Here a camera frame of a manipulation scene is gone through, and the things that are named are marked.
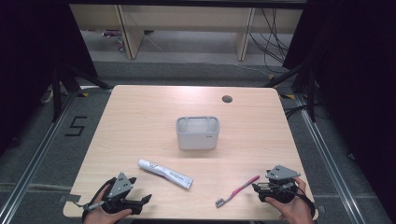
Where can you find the white toothpaste tube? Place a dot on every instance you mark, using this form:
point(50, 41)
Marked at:
point(165, 172)

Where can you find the pink toothbrush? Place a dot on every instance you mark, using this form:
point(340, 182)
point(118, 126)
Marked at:
point(236, 191)

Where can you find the metal floor rail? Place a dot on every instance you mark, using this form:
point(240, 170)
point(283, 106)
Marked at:
point(31, 161)
point(330, 161)

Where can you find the black metal stand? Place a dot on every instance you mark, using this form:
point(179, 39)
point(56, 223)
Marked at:
point(311, 93)
point(57, 93)

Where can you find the person's left hand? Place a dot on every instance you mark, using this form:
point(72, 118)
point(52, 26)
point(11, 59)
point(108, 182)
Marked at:
point(98, 214)

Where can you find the dark curtain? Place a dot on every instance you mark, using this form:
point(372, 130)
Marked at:
point(28, 62)
point(358, 77)

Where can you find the yellow black floor tape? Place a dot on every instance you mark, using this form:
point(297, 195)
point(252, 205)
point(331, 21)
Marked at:
point(288, 96)
point(83, 94)

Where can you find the person's right hand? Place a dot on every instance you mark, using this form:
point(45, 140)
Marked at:
point(295, 211)

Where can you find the grey plastic container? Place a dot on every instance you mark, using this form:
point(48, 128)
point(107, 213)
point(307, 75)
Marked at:
point(197, 138)

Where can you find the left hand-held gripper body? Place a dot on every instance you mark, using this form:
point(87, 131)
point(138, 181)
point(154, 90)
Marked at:
point(120, 186)

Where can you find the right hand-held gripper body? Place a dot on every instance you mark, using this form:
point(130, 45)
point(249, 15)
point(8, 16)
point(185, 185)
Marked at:
point(281, 173)

